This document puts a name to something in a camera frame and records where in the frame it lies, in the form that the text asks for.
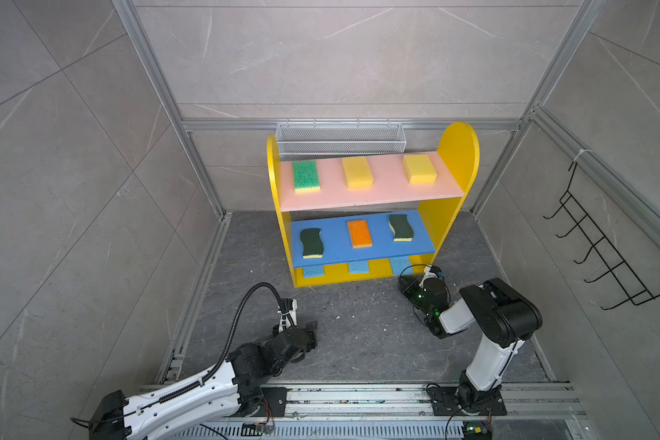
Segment bright green sponge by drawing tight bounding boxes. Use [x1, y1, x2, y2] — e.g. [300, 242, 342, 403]
[291, 161, 321, 194]

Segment black wall hook rack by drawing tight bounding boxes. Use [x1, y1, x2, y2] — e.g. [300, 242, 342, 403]
[543, 161, 660, 311]

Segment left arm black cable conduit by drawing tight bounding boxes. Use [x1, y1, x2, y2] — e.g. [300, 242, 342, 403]
[158, 281, 287, 403]

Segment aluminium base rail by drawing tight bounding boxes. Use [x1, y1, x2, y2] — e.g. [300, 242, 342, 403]
[131, 382, 597, 439]

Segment dark green scourer sponge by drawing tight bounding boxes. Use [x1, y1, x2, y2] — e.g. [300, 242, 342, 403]
[389, 214, 414, 242]
[300, 227, 325, 260]

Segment yellow sponge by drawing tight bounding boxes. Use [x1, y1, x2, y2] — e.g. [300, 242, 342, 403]
[341, 157, 374, 191]
[403, 154, 437, 185]

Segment pink upper shelf board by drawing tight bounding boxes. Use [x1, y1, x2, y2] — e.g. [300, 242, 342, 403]
[276, 151, 464, 212]

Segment yellow shelf unit frame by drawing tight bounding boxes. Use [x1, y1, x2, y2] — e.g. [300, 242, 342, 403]
[267, 122, 480, 287]

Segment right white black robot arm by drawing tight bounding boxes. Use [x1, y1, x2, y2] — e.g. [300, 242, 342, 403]
[398, 265, 543, 415]

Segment blue sponge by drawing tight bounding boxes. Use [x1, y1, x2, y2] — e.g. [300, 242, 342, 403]
[390, 256, 412, 276]
[302, 265, 325, 279]
[348, 261, 370, 274]

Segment orange sponge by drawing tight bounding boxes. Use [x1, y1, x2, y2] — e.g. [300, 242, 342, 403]
[348, 219, 373, 249]

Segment white wire mesh basket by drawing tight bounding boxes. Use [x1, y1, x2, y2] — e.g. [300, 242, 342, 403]
[275, 122, 407, 160]

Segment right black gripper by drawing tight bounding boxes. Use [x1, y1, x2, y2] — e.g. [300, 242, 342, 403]
[400, 275, 434, 319]

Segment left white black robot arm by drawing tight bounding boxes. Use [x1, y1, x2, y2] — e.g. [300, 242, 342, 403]
[87, 321, 317, 439]

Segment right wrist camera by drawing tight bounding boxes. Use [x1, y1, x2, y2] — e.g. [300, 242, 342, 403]
[423, 265, 444, 279]

